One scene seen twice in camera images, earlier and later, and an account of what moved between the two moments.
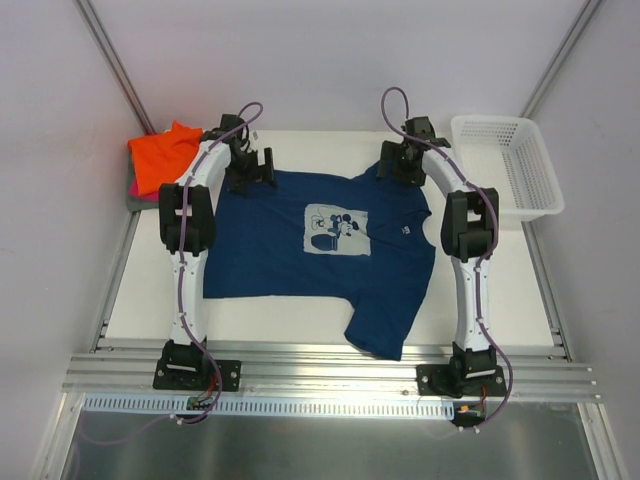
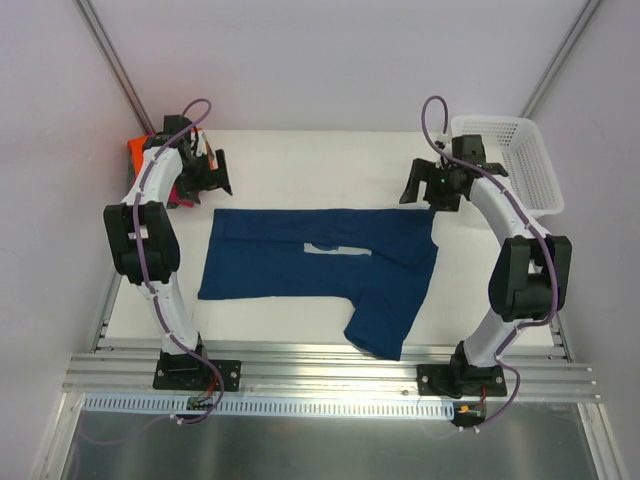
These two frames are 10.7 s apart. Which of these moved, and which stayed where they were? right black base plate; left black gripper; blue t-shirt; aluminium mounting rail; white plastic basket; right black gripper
Moved: left black gripper; right black gripper; blue t-shirt
Stayed: white plastic basket; right black base plate; aluminium mounting rail
